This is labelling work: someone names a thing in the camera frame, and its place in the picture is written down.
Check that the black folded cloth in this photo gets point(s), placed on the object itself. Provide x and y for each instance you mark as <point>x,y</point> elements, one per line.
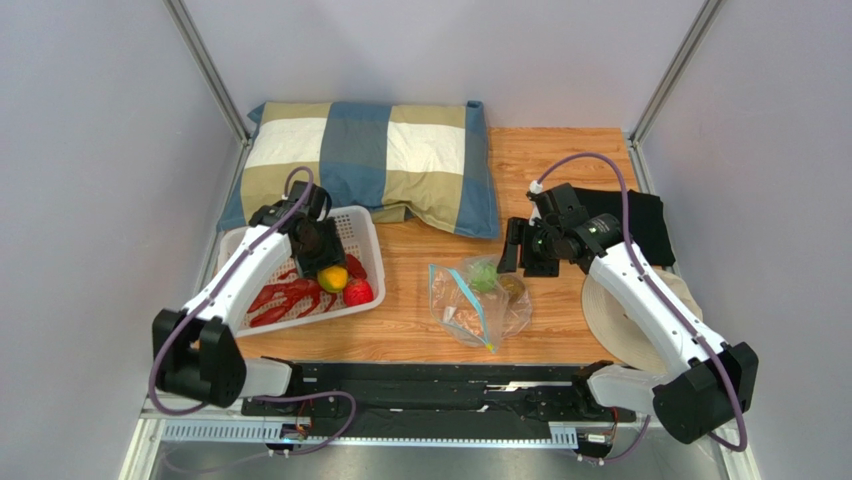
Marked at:
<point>646,220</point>

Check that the plaid pillow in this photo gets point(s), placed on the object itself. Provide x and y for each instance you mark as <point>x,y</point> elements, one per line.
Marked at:
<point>397,161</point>

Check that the red toy lobster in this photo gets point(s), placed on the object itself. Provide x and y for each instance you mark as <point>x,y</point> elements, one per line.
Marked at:
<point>298,298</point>

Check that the clear zip top bag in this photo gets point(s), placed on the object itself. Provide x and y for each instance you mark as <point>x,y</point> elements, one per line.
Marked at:
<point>473,318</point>

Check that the red toy fruit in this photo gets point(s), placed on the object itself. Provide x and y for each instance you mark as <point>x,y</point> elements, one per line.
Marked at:
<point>357,292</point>

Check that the yellow toy fruit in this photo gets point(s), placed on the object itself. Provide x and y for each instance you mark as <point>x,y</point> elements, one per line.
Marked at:
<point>333,279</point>

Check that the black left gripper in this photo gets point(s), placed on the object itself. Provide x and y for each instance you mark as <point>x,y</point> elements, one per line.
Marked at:
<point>333,254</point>

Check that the white plastic basket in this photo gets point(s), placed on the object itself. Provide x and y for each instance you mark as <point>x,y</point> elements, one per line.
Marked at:
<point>363,233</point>

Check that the beige hat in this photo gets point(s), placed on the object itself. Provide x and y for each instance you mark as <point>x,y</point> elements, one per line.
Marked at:
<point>619,319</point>

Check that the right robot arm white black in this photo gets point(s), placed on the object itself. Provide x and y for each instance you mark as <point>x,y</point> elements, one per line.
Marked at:
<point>706,381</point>

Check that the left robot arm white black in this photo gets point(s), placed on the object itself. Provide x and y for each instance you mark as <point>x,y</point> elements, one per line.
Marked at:
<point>194,348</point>

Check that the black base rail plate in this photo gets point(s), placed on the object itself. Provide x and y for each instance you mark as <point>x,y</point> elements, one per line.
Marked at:
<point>438,401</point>

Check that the aluminium frame rail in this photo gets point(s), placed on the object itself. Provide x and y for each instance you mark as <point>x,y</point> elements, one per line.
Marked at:
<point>213,443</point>

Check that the brown toy kiwi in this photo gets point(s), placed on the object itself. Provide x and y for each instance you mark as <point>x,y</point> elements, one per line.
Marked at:
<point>513,285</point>

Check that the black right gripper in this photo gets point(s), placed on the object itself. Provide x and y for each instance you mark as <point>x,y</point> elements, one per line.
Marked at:
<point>532,247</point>

